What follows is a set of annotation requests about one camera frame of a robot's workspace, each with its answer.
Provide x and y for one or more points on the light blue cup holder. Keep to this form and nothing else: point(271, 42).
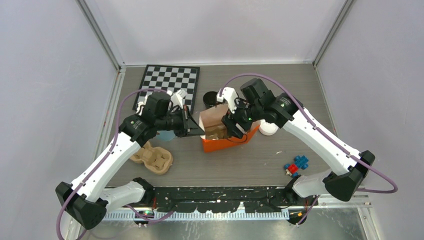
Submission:
point(165, 135)

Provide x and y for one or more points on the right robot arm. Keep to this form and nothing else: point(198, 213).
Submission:
point(346, 171)

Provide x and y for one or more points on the red blue toy blocks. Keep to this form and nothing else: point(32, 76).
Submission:
point(299, 162)

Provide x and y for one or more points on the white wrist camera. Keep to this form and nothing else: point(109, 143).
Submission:
point(176, 99)
point(227, 95)

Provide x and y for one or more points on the white cup lid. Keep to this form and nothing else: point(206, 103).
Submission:
point(267, 129)

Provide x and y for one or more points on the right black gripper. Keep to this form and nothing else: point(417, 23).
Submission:
point(230, 120)

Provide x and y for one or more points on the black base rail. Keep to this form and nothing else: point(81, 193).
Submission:
point(254, 199)

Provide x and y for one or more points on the orange paper bag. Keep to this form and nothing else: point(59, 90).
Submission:
point(213, 116)

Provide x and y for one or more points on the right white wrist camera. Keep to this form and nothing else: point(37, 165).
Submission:
point(227, 95)

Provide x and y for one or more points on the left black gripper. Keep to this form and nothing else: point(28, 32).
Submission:
point(189, 127)

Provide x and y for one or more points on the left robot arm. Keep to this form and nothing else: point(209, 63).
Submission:
point(86, 199)

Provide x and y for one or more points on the black white chessboard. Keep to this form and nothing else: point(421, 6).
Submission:
point(173, 78)

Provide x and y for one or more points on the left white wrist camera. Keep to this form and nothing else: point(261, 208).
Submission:
point(176, 99)

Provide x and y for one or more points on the black paper cup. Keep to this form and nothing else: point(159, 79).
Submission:
point(210, 99)

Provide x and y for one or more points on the tan cardboard cup carrier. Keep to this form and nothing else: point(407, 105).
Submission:
point(156, 159)

